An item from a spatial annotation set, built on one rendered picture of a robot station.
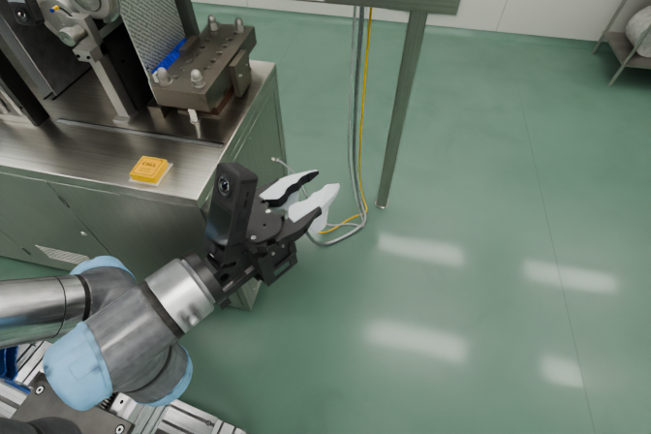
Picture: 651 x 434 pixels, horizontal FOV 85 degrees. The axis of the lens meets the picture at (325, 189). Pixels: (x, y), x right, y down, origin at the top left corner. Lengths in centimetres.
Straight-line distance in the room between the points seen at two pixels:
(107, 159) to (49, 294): 67
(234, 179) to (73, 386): 24
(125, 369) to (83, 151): 87
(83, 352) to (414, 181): 197
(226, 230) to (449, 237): 169
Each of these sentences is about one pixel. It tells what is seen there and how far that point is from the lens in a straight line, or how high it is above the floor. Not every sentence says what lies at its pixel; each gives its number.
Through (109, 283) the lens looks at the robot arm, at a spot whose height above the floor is 116.
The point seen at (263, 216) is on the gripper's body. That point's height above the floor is 125.
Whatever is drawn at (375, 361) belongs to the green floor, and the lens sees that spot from 167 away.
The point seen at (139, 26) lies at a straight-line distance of 117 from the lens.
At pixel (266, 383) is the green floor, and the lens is 165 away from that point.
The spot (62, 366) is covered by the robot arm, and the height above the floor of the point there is 125.
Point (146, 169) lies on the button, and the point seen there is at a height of 92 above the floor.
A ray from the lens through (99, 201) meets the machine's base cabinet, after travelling 128.
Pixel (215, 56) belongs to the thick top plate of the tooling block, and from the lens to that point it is 121.
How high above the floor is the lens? 160
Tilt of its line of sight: 50 degrees down
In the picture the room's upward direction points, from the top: straight up
